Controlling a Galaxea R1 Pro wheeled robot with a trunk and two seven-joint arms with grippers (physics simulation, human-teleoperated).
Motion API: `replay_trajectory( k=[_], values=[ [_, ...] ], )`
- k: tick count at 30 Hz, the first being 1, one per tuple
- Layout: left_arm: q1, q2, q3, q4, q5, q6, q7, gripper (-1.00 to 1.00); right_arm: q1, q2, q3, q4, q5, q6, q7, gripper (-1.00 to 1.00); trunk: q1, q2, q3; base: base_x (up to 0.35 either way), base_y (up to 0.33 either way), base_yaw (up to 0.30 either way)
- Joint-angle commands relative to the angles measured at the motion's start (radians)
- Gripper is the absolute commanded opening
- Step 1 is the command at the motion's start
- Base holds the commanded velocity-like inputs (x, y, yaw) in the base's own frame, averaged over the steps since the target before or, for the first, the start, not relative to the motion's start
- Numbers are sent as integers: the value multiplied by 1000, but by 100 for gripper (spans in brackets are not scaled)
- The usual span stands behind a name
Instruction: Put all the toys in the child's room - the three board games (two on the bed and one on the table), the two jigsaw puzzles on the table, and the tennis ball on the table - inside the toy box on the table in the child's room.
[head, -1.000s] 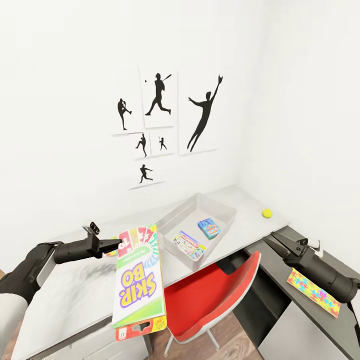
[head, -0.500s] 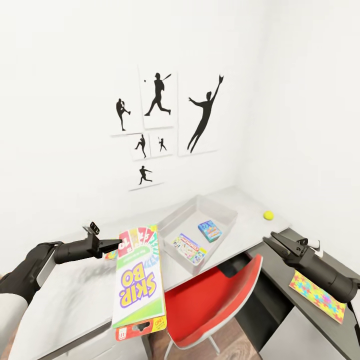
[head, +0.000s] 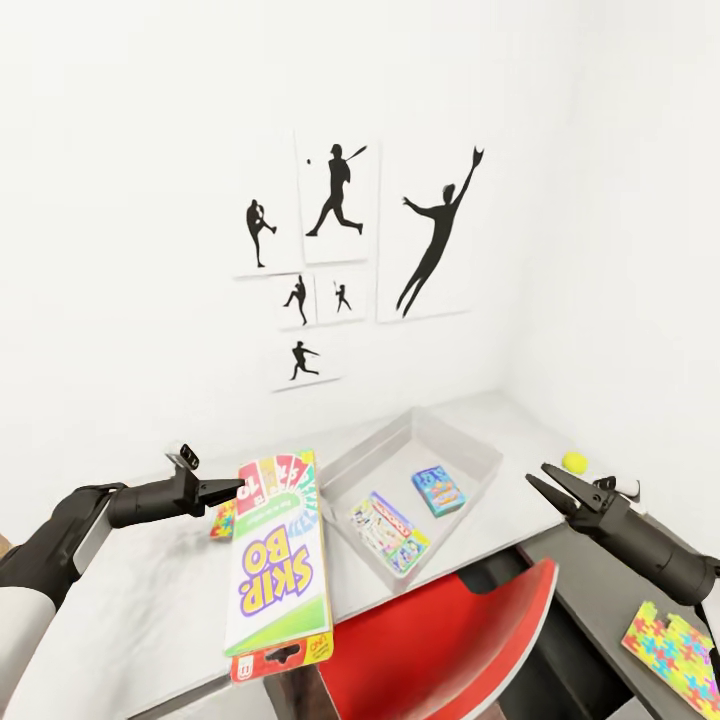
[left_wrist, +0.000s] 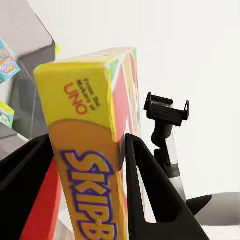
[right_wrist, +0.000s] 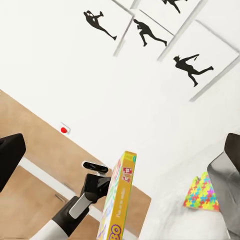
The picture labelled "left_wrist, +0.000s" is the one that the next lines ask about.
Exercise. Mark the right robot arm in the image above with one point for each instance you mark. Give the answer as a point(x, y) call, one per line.
point(220, 209)

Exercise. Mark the desk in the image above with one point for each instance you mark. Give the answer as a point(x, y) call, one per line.
point(63, 203)

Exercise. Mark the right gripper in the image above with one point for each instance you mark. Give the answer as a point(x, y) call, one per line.
point(165, 118)

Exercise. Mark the swivel chair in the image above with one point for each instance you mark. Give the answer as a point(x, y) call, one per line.
point(42, 221)

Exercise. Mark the board game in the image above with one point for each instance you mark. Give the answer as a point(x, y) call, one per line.
point(90, 102)
point(6, 114)
point(8, 66)

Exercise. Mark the toy box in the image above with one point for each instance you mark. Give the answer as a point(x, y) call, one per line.
point(30, 45)

